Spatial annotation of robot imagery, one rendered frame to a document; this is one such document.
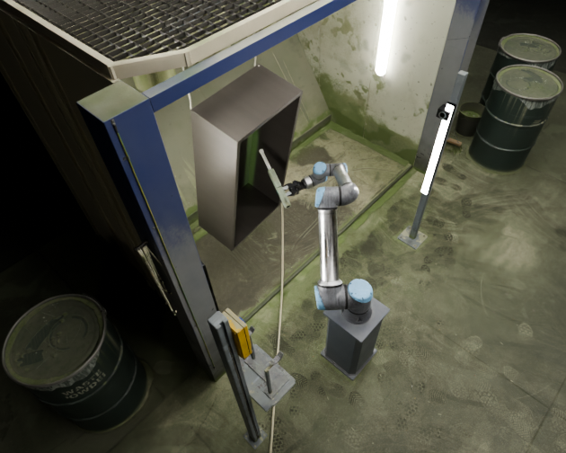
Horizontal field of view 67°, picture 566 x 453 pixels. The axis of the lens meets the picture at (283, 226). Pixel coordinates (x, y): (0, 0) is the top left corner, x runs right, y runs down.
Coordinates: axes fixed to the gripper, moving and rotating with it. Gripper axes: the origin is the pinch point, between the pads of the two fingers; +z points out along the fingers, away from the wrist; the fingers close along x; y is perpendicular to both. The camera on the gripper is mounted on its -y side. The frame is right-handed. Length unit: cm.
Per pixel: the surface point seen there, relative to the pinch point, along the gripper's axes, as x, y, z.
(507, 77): 31, 54, -248
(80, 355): -52, -44, 147
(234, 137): 14, -81, 20
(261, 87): 45, -66, -9
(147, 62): 14, -160, 46
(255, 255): -18, 80, 32
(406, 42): 85, 22, -161
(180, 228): -30, -107, 64
